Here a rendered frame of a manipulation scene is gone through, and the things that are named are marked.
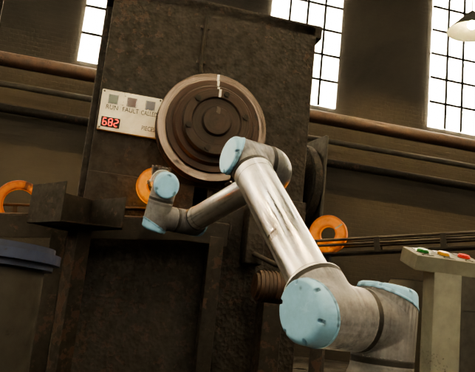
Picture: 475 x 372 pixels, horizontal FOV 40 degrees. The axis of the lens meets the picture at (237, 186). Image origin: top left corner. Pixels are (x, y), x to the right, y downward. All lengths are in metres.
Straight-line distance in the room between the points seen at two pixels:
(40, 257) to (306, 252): 0.61
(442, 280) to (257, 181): 0.75
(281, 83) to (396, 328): 1.76
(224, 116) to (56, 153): 6.36
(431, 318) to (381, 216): 7.71
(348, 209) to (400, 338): 8.11
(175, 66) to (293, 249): 1.58
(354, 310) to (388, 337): 0.13
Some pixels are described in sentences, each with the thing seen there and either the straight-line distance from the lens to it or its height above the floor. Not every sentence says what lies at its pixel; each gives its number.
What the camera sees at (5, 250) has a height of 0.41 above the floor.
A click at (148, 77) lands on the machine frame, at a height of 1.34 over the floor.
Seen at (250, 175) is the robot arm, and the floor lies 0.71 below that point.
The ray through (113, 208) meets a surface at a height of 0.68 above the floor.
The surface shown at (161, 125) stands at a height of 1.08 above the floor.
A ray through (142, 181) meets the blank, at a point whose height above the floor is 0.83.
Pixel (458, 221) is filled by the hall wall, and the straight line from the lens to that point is 10.49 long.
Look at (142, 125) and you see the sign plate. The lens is 2.88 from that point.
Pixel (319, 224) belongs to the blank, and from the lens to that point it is 2.70.
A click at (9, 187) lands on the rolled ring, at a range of 2.69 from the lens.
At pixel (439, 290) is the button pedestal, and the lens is 2.21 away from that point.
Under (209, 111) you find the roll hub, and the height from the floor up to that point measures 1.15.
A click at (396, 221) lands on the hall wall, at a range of 9.97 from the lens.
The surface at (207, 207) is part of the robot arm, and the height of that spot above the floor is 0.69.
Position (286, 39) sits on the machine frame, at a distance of 3.19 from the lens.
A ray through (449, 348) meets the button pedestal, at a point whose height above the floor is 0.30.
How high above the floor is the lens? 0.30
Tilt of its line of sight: 12 degrees up
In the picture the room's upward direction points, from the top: 6 degrees clockwise
